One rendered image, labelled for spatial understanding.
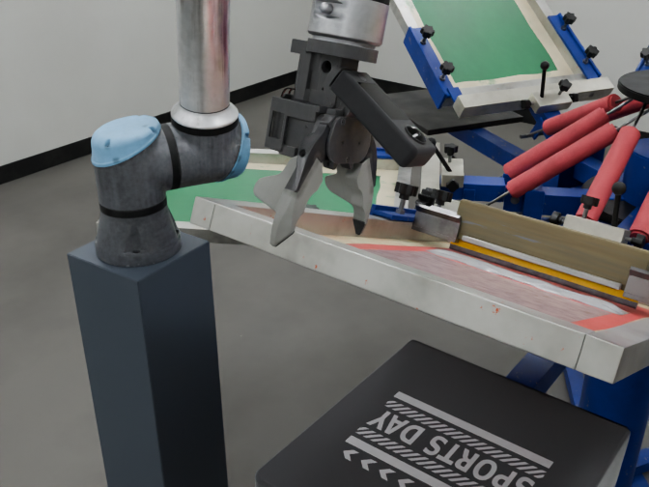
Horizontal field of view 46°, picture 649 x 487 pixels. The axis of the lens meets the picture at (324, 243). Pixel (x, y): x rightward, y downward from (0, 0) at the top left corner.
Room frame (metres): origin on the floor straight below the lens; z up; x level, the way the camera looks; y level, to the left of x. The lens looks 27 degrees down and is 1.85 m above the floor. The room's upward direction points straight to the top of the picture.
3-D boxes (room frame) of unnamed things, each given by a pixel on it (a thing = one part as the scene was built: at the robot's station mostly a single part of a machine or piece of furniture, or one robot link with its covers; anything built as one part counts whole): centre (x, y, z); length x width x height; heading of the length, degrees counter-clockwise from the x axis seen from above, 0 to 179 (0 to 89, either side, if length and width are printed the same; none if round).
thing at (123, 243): (1.23, 0.34, 1.25); 0.15 x 0.15 x 0.10
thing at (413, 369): (0.98, -0.21, 0.95); 0.48 x 0.44 x 0.01; 142
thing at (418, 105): (2.48, -0.63, 0.91); 1.34 x 0.41 x 0.08; 22
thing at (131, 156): (1.24, 0.33, 1.37); 0.13 x 0.12 x 0.14; 117
